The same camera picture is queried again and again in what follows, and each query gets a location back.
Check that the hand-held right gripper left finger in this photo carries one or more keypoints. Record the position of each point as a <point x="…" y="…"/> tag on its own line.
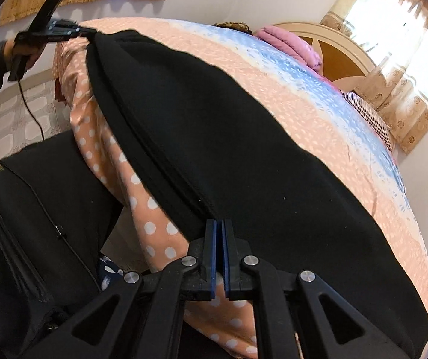
<point x="209" y="258"/>

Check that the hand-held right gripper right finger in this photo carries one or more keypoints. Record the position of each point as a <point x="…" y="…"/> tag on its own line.
<point x="227" y="258"/>

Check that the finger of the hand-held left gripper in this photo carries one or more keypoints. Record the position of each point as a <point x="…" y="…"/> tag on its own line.
<point x="69" y="30"/>

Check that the black pants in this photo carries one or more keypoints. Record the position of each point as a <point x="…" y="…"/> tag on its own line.
<point x="217" y="138"/>

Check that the person's left hand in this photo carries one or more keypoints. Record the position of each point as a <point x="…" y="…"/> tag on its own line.
<point x="30" y="54"/>

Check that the dark blue dotted cloth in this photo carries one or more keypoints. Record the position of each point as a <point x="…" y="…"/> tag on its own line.
<point x="107" y="267"/>

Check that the brown woven object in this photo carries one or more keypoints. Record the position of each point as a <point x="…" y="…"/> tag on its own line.
<point x="234" y="26"/>

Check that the peach and blue dotted bedspread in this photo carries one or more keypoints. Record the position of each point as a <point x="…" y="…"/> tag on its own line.
<point x="273" y="82"/>

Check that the black fringed bag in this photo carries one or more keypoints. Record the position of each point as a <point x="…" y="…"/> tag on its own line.
<point x="15" y="254"/>

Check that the striped pillow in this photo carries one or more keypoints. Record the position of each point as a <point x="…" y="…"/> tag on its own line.
<point x="371" y="117"/>

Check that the pink folded blanket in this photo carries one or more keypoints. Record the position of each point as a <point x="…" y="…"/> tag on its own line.
<point x="292" y="43"/>

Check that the cream and wood headboard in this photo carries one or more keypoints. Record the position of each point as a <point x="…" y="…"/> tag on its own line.
<point x="335" y="56"/>

